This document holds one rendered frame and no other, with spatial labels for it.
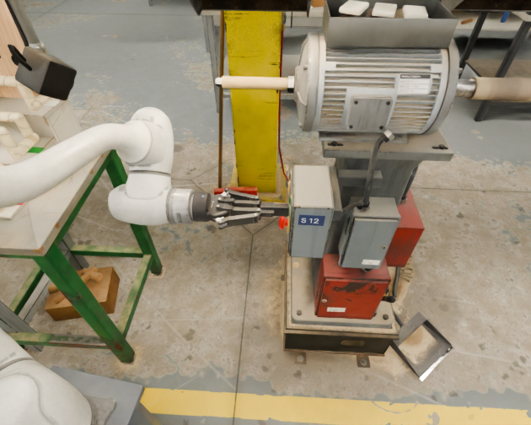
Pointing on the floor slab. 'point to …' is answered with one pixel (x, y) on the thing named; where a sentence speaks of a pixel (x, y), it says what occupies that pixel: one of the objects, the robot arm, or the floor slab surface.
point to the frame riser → (333, 340)
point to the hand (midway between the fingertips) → (274, 209)
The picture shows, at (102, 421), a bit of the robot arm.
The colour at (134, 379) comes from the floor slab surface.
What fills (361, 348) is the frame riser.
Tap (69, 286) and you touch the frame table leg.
